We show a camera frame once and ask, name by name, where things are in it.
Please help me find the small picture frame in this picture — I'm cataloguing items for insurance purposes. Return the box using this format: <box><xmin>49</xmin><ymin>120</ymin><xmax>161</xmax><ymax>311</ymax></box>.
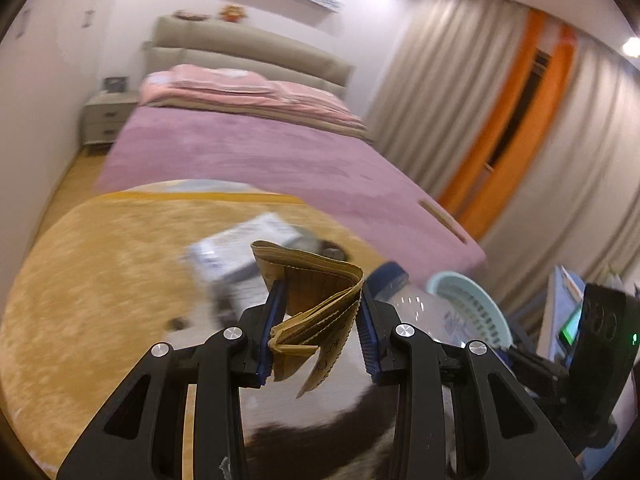
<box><xmin>102</xmin><ymin>76</ymin><xmax>128</xmax><ymax>93</ymax></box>

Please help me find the light blue plastic basket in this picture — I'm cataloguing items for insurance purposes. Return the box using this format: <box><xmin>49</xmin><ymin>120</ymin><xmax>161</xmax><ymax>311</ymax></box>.
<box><xmin>426</xmin><ymin>271</ymin><xmax>513</xmax><ymax>349</ymax></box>

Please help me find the dark item on headboard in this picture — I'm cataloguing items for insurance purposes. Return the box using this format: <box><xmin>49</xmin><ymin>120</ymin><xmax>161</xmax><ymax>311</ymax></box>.
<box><xmin>172</xmin><ymin>10</ymin><xmax>210</xmax><ymax>22</ymax></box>

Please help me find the round yellow panda rug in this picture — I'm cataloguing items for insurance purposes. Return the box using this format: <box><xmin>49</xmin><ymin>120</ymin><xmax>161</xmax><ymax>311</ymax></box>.
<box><xmin>1</xmin><ymin>188</ymin><xmax>396</xmax><ymax>479</ymax></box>

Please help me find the orange curtain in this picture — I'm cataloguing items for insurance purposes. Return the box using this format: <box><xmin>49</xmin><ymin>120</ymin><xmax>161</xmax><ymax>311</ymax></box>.
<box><xmin>438</xmin><ymin>10</ymin><xmax>577</xmax><ymax>240</ymax></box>

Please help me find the orange plush toy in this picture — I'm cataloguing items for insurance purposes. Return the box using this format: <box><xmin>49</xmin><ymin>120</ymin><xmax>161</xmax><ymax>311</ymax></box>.
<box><xmin>218</xmin><ymin>4</ymin><xmax>247</xmax><ymax>23</ymax></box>

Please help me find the pink pillow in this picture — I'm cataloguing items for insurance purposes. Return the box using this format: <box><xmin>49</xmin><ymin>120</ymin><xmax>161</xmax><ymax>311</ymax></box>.
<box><xmin>144</xmin><ymin>64</ymin><xmax>279</xmax><ymax>96</ymax></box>
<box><xmin>272</xmin><ymin>80</ymin><xmax>348</xmax><ymax>110</ymax></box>

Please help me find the beige padded headboard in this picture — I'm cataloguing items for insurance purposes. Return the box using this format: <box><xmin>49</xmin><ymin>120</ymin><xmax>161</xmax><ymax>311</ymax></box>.
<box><xmin>145</xmin><ymin>15</ymin><xmax>352</xmax><ymax>96</ymax></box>

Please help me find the right pink pillow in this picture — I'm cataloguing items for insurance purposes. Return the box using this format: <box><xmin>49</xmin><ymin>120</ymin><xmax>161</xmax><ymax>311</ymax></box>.
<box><xmin>272</xmin><ymin>80</ymin><xmax>348</xmax><ymax>110</ymax></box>

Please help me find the clear plastic bottle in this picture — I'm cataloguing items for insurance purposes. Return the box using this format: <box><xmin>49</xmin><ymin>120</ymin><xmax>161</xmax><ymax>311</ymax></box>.
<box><xmin>367</xmin><ymin>261</ymin><xmax>480</xmax><ymax>347</ymax></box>

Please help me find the beige curtain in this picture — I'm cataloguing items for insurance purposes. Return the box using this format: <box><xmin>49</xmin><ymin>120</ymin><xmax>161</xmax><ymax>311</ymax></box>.
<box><xmin>368</xmin><ymin>0</ymin><xmax>639</xmax><ymax>298</ymax></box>

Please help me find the grey bedside nightstand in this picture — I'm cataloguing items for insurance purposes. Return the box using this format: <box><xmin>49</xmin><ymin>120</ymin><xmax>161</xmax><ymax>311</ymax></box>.
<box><xmin>80</xmin><ymin>91</ymin><xmax>139</xmax><ymax>150</ymax></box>

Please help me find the left pink pillow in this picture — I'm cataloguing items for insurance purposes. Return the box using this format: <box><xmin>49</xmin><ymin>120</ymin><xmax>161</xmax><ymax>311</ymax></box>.
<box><xmin>144</xmin><ymin>64</ymin><xmax>279</xmax><ymax>96</ymax></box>

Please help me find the bed with purple cover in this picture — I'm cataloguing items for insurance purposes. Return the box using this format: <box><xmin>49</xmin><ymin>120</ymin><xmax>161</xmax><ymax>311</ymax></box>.
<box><xmin>96</xmin><ymin>106</ymin><xmax>486</xmax><ymax>282</ymax></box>

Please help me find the white blue carton box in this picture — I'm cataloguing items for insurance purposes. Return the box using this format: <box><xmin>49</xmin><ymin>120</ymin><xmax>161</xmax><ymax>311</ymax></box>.
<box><xmin>186</xmin><ymin>212</ymin><xmax>304</xmax><ymax>315</ymax></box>

